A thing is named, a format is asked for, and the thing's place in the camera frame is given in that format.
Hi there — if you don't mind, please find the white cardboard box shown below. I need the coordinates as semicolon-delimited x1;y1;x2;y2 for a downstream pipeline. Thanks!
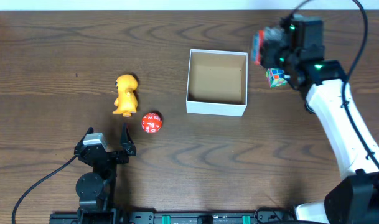
185;49;248;117

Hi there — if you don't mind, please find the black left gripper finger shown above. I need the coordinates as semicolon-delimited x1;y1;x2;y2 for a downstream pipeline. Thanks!
78;127;93;146
119;123;136;156

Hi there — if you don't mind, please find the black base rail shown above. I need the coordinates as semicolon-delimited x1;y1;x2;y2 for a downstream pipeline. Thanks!
49;208;296;224

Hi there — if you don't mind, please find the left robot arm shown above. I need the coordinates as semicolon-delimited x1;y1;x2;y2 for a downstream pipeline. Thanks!
74;123;136;224

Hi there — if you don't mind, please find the red toy robot car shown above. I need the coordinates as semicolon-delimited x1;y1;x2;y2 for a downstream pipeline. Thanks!
251;30;264;65

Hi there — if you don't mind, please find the colourful puzzle cube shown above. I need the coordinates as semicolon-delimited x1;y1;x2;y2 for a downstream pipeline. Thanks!
266;68;287;88

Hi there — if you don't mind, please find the orange dinosaur toy figure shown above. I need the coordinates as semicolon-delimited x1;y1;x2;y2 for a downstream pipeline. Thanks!
112;74;138;117

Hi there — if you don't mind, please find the red ball with white letters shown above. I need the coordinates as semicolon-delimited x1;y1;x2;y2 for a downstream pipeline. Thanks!
141;113;162;134

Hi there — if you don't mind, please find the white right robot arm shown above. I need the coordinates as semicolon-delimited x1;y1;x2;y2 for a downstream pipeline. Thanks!
252;22;379;223

